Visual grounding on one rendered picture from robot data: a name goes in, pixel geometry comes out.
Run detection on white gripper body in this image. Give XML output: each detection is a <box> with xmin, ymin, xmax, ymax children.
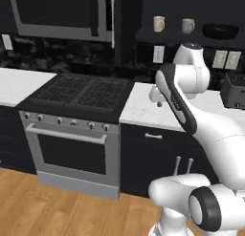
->
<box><xmin>148</xmin><ymin>85</ymin><xmax>165</xmax><ymax>103</ymax></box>

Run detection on white microwave handle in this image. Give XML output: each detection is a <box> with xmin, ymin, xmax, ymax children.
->
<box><xmin>109</xmin><ymin>0</ymin><xmax>116</xmax><ymax>50</ymax></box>

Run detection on open dark wall cabinet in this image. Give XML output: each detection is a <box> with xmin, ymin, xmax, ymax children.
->
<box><xmin>135</xmin><ymin>0</ymin><xmax>245</xmax><ymax>51</ymax></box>

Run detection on dark drawer front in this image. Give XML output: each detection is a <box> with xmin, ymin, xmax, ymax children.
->
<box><xmin>120</xmin><ymin>122</ymin><xmax>195</xmax><ymax>152</ymax></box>

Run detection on silver oven door handle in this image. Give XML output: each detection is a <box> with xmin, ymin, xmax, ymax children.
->
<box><xmin>25</xmin><ymin>123</ymin><xmax>108</xmax><ymax>145</ymax></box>

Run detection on cream mug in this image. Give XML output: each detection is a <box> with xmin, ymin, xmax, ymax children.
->
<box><xmin>152</xmin><ymin>15</ymin><xmax>167</xmax><ymax>33</ymax></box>

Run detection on oven door with black window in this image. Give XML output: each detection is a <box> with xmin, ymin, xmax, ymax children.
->
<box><xmin>24</xmin><ymin>122</ymin><xmax>121</xmax><ymax>187</ymax></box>

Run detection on pale grey mug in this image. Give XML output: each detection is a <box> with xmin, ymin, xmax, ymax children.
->
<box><xmin>181</xmin><ymin>17</ymin><xmax>196</xmax><ymax>35</ymax></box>

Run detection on dark cupboard door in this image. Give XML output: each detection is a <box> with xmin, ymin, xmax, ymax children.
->
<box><xmin>120</xmin><ymin>143</ymin><xmax>183</xmax><ymax>199</ymax></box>

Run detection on black bowl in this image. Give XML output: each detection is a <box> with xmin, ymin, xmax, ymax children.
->
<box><xmin>201</xmin><ymin>23</ymin><xmax>240</xmax><ymax>40</ymax></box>

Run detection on silver oven bottom drawer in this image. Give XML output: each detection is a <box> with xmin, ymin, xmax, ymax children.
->
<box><xmin>36</xmin><ymin>170</ymin><xmax>121</xmax><ymax>202</ymax></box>

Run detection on silver microwave oven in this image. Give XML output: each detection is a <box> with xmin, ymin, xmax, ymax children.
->
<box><xmin>8</xmin><ymin>0</ymin><xmax>116</xmax><ymax>44</ymax></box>

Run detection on black toaster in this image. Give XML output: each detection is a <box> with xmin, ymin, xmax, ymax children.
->
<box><xmin>220</xmin><ymin>72</ymin><xmax>245</xmax><ymax>111</ymax></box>

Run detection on dark base cupboard run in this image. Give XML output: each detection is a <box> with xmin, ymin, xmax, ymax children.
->
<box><xmin>0</xmin><ymin>104</ymin><xmax>38</xmax><ymax>176</ymax></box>

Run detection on white wall socket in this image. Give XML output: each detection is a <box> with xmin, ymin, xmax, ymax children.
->
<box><xmin>1</xmin><ymin>33</ymin><xmax>14</xmax><ymax>52</ymax></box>
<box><xmin>224</xmin><ymin>51</ymin><xmax>242</xmax><ymax>71</ymax></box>
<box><xmin>152</xmin><ymin>45</ymin><xmax>166</xmax><ymax>64</ymax></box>
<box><xmin>212</xmin><ymin>50</ymin><xmax>229</xmax><ymax>70</ymax></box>

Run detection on silver cupboard door handle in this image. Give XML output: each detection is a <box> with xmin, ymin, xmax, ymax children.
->
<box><xmin>187</xmin><ymin>157</ymin><xmax>194</xmax><ymax>176</ymax></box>
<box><xmin>173</xmin><ymin>155</ymin><xmax>182</xmax><ymax>178</ymax></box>

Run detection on silver drawer handle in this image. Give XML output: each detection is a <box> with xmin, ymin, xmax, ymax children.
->
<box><xmin>144</xmin><ymin>132</ymin><xmax>164</xmax><ymax>140</ymax></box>

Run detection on black gas hob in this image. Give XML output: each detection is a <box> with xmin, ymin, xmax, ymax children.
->
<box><xmin>15</xmin><ymin>72</ymin><xmax>136</xmax><ymax>125</ymax></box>

